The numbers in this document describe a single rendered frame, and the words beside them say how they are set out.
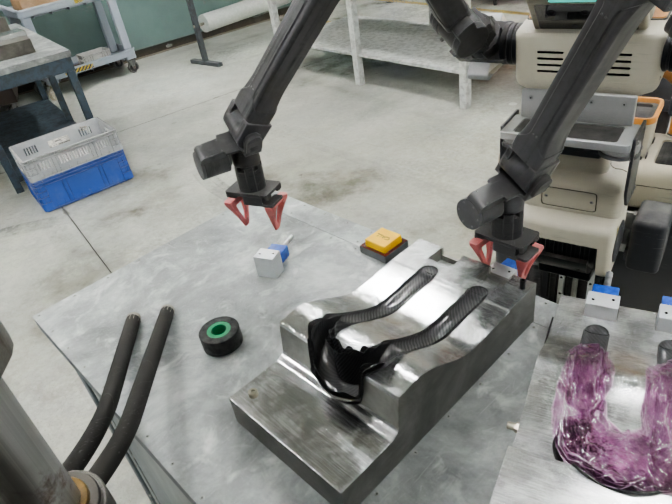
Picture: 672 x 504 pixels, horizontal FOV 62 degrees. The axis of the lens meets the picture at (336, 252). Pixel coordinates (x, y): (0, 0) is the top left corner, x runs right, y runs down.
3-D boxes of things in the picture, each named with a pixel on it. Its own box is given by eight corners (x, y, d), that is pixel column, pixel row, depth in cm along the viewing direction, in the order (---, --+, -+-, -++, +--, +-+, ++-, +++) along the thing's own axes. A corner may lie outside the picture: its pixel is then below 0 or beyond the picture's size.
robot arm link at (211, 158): (263, 135, 103) (244, 102, 106) (204, 154, 99) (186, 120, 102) (262, 174, 113) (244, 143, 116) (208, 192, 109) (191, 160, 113)
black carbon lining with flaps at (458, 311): (425, 270, 109) (422, 230, 104) (497, 302, 99) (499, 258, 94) (293, 377, 91) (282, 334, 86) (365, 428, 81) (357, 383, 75)
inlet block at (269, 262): (284, 244, 137) (280, 225, 134) (302, 246, 135) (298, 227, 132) (258, 275, 128) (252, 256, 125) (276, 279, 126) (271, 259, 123)
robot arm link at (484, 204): (556, 176, 91) (521, 140, 94) (506, 201, 87) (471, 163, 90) (526, 218, 101) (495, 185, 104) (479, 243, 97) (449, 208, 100)
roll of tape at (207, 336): (198, 358, 108) (193, 344, 106) (209, 329, 115) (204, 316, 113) (238, 356, 107) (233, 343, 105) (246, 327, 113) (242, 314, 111)
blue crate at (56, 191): (116, 162, 410) (105, 134, 398) (135, 179, 381) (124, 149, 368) (31, 194, 384) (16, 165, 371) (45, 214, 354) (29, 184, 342)
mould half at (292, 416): (422, 273, 120) (418, 219, 113) (533, 321, 103) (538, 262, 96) (237, 421, 94) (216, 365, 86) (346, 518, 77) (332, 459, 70)
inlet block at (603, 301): (593, 282, 106) (596, 259, 103) (622, 287, 103) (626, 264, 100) (582, 327, 97) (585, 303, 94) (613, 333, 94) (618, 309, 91)
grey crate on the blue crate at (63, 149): (106, 136, 398) (98, 116, 390) (125, 150, 369) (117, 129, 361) (17, 167, 372) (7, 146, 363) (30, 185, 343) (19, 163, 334)
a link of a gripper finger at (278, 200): (279, 238, 117) (270, 199, 112) (250, 234, 120) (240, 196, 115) (293, 221, 122) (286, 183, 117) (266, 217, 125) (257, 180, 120)
